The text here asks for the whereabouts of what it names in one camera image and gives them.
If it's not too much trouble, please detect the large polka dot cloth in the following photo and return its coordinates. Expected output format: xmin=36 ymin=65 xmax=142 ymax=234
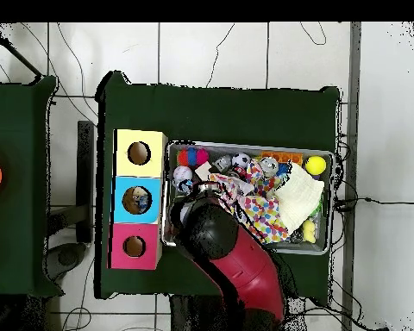
xmin=240 ymin=194 xmax=291 ymax=244

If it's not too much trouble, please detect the wooden box with three holes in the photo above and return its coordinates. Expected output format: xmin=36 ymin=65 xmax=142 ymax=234
xmin=110 ymin=128 xmax=169 ymax=272

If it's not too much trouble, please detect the shallow clear bin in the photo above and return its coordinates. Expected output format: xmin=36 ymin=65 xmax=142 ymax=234
xmin=160 ymin=140 xmax=336 ymax=256

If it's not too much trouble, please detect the white baseball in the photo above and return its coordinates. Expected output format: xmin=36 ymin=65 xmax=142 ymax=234
xmin=172 ymin=165 xmax=194 ymax=184

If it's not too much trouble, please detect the rainbow spiky toy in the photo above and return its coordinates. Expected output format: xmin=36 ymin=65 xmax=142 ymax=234
xmin=177 ymin=147 xmax=210 ymax=167

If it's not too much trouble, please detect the black and white soccer ball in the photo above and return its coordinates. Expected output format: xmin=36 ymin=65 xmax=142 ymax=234
xmin=231 ymin=151 xmax=252 ymax=171

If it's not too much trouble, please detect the crushed silver can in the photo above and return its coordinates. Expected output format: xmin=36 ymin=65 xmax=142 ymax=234
xmin=259 ymin=157 xmax=281 ymax=178

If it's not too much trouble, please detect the cream muslin cloth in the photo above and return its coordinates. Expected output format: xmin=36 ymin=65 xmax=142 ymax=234
xmin=275 ymin=161 xmax=326 ymax=232

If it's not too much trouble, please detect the yellow ball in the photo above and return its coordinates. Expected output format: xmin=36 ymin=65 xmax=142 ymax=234
xmin=305 ymin=155 xmax=329 ymax=177

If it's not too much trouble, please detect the yellow rubber duck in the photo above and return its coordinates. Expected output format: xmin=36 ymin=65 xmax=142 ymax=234
xmin=300 ymin=219 xmax=318 ymax=244

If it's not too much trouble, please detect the black flat panel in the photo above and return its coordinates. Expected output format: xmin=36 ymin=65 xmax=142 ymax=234
xmin=76 ymin=120 xmax=97 ymax=244

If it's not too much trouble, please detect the grey floor stand base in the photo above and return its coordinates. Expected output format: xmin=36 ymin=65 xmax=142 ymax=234
xmin=44 ymin=205 xmax=91 ymax=280

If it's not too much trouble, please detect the green covered side table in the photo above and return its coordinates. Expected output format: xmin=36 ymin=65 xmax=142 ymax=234
xmin=0 ymin=75 xmax=60 ymax=297

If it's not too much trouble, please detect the black floor cable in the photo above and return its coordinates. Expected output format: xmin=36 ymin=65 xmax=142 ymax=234
xmin=333 ymin=195 xmax=414 ymax=213

